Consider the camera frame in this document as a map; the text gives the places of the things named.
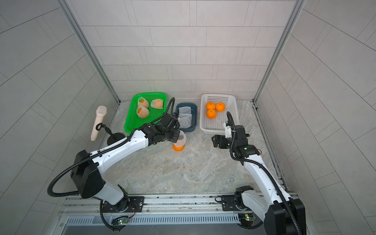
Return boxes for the white foam net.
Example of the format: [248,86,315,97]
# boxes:
[173,130,187,148]
[179,114,192,118]
[178,117,192,129]
[178,106,192,115]

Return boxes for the netted orange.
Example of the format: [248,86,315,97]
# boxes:
[173,144,185,152]
[150,99,164,109]
[215,102,226,112]
[137,106,150,118]
[138,97,149,108]
[206,109,217,119]

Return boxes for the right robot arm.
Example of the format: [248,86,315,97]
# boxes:
[212,112,306,235]

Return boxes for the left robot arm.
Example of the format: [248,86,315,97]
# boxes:
[47,98,180,212]

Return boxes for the white plastic basket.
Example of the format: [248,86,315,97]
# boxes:
[199,94,240,135]

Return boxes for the dark blue plastic tub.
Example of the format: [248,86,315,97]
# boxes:
[176,102,197,132]

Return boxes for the green plastic basket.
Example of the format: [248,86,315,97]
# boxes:
[124,92,168,135]

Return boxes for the right green circuit board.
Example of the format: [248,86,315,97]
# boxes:
[238,213,257,227]

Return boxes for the green circuit board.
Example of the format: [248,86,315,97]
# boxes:
[111,216,130,226]
[238,213,257,227]

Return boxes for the left green circuit board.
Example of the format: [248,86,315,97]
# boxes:
[111,216,130,226]

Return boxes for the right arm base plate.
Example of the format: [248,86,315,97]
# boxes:
[219,195,246,212]

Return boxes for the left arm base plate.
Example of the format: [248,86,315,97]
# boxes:
[102,196,145,213]

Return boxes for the aluminium rail frame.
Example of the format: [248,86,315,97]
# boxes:
[51,191,264,235]

